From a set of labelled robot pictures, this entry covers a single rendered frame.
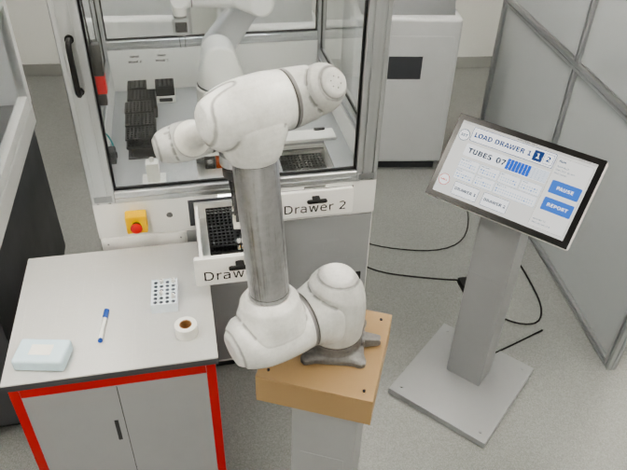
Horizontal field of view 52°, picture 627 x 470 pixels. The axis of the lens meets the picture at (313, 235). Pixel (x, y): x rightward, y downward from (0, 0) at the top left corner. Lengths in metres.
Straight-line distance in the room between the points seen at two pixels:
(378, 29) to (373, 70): 0.14
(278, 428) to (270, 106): 1.72
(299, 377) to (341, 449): 0.38
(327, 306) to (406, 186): 2.56
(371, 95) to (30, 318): 1.33
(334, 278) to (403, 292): 1.71
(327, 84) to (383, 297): 2.10
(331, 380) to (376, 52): 1.06
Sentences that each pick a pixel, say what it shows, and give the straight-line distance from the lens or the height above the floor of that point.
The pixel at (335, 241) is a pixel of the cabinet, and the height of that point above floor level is 0.67.
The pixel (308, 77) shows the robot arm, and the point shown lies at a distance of 1.36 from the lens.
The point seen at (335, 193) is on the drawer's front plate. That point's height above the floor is 0.91.
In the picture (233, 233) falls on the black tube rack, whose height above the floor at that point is 0.90.
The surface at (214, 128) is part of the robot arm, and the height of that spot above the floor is 1.64.
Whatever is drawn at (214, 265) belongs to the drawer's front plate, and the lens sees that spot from 2.10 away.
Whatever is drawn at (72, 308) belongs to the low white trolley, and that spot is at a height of 0.76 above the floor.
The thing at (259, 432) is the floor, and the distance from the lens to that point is 2.76.
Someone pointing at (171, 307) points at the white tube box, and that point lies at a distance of 2.14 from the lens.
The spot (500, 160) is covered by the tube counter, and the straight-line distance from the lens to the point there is 2.32.
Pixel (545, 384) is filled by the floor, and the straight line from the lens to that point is 3.11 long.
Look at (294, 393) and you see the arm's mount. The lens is 1.82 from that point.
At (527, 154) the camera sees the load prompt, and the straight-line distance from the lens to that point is 2.31.
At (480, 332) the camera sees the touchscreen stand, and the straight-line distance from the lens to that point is 2.75.
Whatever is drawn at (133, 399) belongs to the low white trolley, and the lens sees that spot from 2.14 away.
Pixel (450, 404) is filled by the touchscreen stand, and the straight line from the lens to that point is 2.87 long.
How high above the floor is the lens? 2.25
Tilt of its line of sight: 38 degrees down
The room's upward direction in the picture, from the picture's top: 2 degrees clockwise
